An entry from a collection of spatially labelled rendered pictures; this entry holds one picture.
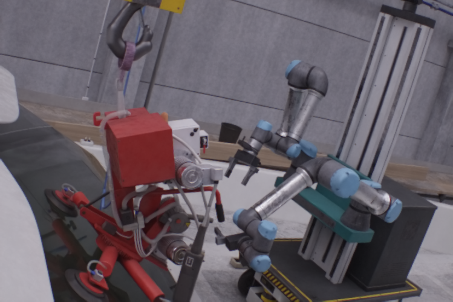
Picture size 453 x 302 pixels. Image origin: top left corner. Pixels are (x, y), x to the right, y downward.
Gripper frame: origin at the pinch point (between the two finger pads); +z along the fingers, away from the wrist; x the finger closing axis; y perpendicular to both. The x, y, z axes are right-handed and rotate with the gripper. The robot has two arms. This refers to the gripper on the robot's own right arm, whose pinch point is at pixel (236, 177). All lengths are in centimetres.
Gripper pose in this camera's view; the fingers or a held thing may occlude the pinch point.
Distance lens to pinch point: 289.5
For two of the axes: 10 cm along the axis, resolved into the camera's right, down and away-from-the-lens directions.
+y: 6.0, 4.5, 6.6
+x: -6.4, -2.3, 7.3
